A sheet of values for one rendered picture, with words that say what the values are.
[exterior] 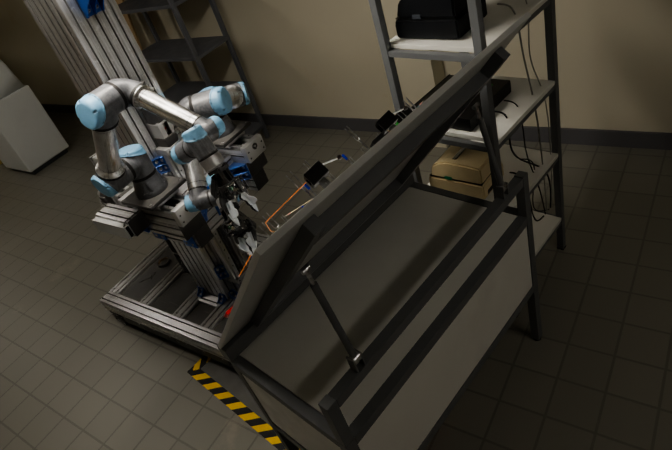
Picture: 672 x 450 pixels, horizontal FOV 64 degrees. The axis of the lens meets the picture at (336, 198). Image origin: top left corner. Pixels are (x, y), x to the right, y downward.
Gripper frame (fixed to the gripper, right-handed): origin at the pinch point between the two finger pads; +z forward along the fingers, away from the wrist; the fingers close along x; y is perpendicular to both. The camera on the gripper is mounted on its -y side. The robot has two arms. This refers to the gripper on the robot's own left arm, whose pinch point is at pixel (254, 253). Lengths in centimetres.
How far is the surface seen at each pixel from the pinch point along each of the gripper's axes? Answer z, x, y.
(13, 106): -362, -287, -217
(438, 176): -8, 67, -83
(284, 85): -202, -19, -248
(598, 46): -46, 185, -173
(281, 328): 27.3, -9.1, -12.4
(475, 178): 4, 81, -74
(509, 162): 0, 99, -103
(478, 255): 38, 67, -38
